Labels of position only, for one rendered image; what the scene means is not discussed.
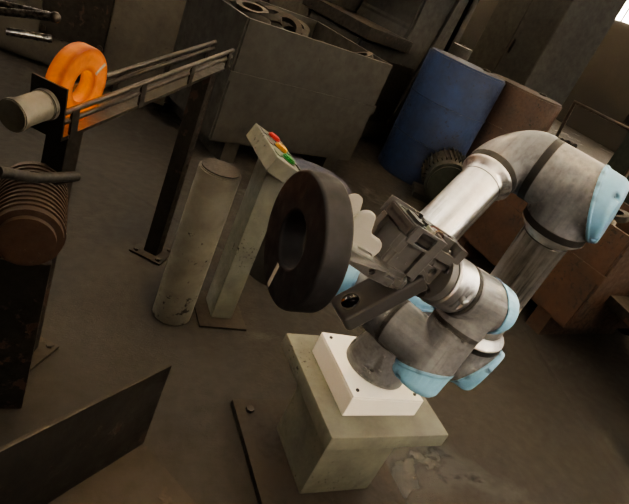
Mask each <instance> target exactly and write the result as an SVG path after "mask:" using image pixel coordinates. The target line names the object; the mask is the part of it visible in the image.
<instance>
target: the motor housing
mask: <svg viewBox="0 0 629 504"><path fill-rule="evenodd" d="M10 168H14V169H19V170H25V171H30V172H36V173H40V172H56V171H55V170H54V169H52V168H50V167H49V166H48V165H46V164H45V163H41V162H36V161H25V162H20V163H17V164H15V165H13V166H11V167H10ZM67 210H68V188H67V184H62V185H57V186H55V185H54V184H53V183H39V184H37V183H31V182H24V181H17V180H11V179H4V178H0V408H18V409H20V408H22V406H23V401H24V396H25V391H26V386H27V381H28V377H29V372H30V367H31V362H32V357H33V352H34V348H35V343H36V338H37V333H38V328H39V323H40V319H41V314H42V309H43V304H44V299H45V294H46V290H47V285H48V280H49V275H50V270H51V265H52V259H53V258H54V257H56V256H57V255H58V254H59V252H60V251H61V249H62V248H63V246H64V244H65V241H66V235H67V233H66V232H67Z"/></svg>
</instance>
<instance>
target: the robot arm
mask: <svg viewBox="0 0 629 504"><path fill-rule="evenodd" d="M628 192H629V181H628V180H627V179H626V178H625V177H624V176H622V175H621V174H619V173H618V172H616V171H614V170H613V169H611V167H610V166H609V165H604V164H603V163H601V162H599V161H597V160H596V159H594V158H592V157H590V156H589V155H587V154H585V153H583V152H582V151H580V150H578V149H576V148H575V147H573V146H571V145H569V144H567V143H566V142H564V141H562V140H560V138H558V137H556V136H555V135H552V134H550V133H547V132H543V131H537V130H526V131H517V132H512V133H508V134H505V135H501V136H498V137H496V138H494V139H492V140H490V141H488V142H486V143H484V144H482V145H481V146H479V147H478V148H477V149H475V150H474V151H473V152H472V153H471V154H470V155H469V156H468V157H467V158H466V159H465V160H464V162H463V165H462V171H461V172H460V173H459V174H458V175H457V176H456V177H455V178H454V179H453V180H452V181H451V182H450V183H449V184H448V185H447V186H446V187H445V188H444V189H443V190H442V191H441V192H440V193H439V194H438V195H437V196H436V197H435V198H434V199H433V200H432V201H431V202H430V203H429V204H428V205H427V206H426V207H425V208H424V209H423V210H422V211H421V212H419V211H417V210H416V209H414V208H413V207H411V206H410V205H408V204H407V203H405V202H403V201H402V200H400V199H399V198H397V197H396V196H394V195H393V194H392V195H391V197H390V198H389V199H388V200H387V201H386V203H385V204H384V205H383V206H382V207H381V208H380V209H381V210H382V212H381V214H380V215H379V216H378V217H377V218H376V217H375V214H374V213H373V212H372V211H370V210H362V211H360V210H361V206H362V203H363V198H362V197H361V196H360V195H359V194H355V193H354V194H350V195H349V197H350V200H351V204H352V210H353V219H354V236H353V246H352V253H351V258H350V262H349V266H348V269H347V272H346V275H345V278H344V280H343V283H342V285H341V287H340V289H339V291H338V292H337V294H336V296H335V297H334V298H333V300H332V301H331V303H332V305H333V308H334V310H335V311H336V313H337V315H338V316H339V318H340V320H341V321H342V323H343V325H344V326H345V328H346V329H347V330H349V331H351V330H353V329H355V328H357V327H359V326H361V327H362V328H363V329H365V331H364V332H363V333H362V334H360V335H359V336H358V337H356V338H355V339H354V340H353V341H352V342H351V343H350V345H349V347H348V348H347V351H346V355H347V359H348V362H349V364H350V365H351V367H352V368H353V369H354V371H355V372H356V373H357V374H358V375H359V376H360V377H362V378H363V379H364V380H365V381H367V382H369V383H370V384H372V385H374V386H376V387H379V388H382V389H386V390H395V389H398V388H399V387H401V385H402V384H403V385H404V386H406V387H407V388H408V389H410V390H411V391H412V392H414V393H416V394H418V395H420V396H422V397H427V398H430V397H434V396H436V395H437V394H438V393H439V392H440V391H441V389H442V388H443V387H444V386H445V385H446V384H447V383H448V381H450V382H452V383H454V384H456V385H457V386H458V387H460V388H461V389H463V390H471V389H473V388H474V387H476V386H477V385H478V384H479V383H481V382H482V381H483V380H484V379H485V378H486V377H487V376H488V375H489V374H490V373H491V372H492V371H493V370H494V369H495V368H496V367H497V366H498V365H499V364H500V362H501V361H502V360H503V359H504V357H505V354H504V352H503V350H502V348H503V345H504V337H503V334H504V332H505V331H506V330H508V329H510V328H511V327H512V326H513V325H514V323H515V322H516V320H517V318H518V315H519V313H520V312H521V310H522V309H523V308H524V307H525V305H526V304H527V303H528V301H529V300H530V299H531V297H532V296H533V295H534V293H535V292H536V291H537V290H538V288H539V287H540V286H541V284H542V283H543V282H544V281H545V279H546V278H547V277H548V275H549V274H550V273H551V272H552V270H553V269H554V268H555V266H556V265H557V264H558V263H559V261H560V260H561V259H562V257H563V256H564V255H565V254H566V252H567V251H568V250H575V249H580V248H582V247H583V246H584V244H585V243H586V242H588V243H592V244H596V243H597V242H598V241H599V240H600V238H601V237H602V236H603V234H604V233H605V231H606V229H607V228H608V226H609V225H610V223H611V222H612V220H613V218H614V217H615V215H616V213H617V212H618V210H619V208H620V207H621V205H622V203H623V201H624V200H625V198H626V196H627V194H628ZM510 193H513V194H516V195H517V196H518V197H519V198H521V199H523V200H524V201H526V202H527V203H528V204H527V206H526V207H525V209H524V210H523V213H522V215H523V219H524V222H525V224H524V226H523V227H522V229H521V230H520V232H519V233H518V235H517V236H516V237H515V239H514V240H513V242H512V243H511V245H510V246H509V248H508V249H507V251H506V252H505V253H504V255H503V256H502V258H501V259H500V261H499V262H498V264H497V265H496V267H495V268H494V270H493V271H492V272H491V274H489V273H487V272H485V271H484V270H482V269H480V268H479V267H477V266H475V265H474V264H472V263H471V262H470V261H468V260H466V259H465V257H466V256H467V255H468V254H469V253H468V252H467V251H466V250H465V249H464V248H463V247H462V246H461V245H460V244H459V242H458V240H459V239H460V238H461V236H462V235H463V234H464V233H465V232H466V231H467V230H468V229H469V228H470V227H471V226H472V225H473V224H474V223H475V222H476V221H477V220H478V219H479V217H480V216H481V215H482V214H483V213H484V212H485V211H486V210H487V209H488V208H489V207H490V206H491V205H492V204H493V203H494V202H495V201H499V200H503V199H505V198H506V197H508V196H509V194H510ZM398 202H399V203H398ZM401 204H402V205H401ZM404 206H405V207H404ZM406 207H407V208H406ZM375 218H376V219H375ZM450 249H451V251H450Z"/></svg>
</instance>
